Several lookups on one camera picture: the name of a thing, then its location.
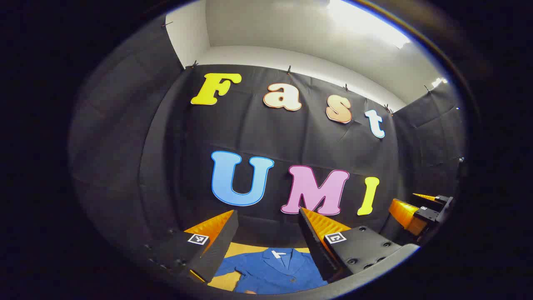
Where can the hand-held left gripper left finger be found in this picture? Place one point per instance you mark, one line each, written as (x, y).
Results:
(220, 246)

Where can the blue button shirt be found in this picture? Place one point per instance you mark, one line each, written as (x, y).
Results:
(270, 271)

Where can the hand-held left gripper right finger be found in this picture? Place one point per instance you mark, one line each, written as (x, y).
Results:
(316, 250)

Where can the black backdrop cloth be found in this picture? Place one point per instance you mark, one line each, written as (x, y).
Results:
(258, 133)

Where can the row of small cloth clips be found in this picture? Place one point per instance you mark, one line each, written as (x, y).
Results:
(288, 69)

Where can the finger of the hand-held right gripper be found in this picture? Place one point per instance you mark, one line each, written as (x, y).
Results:
(437, 201)
(406, 216)

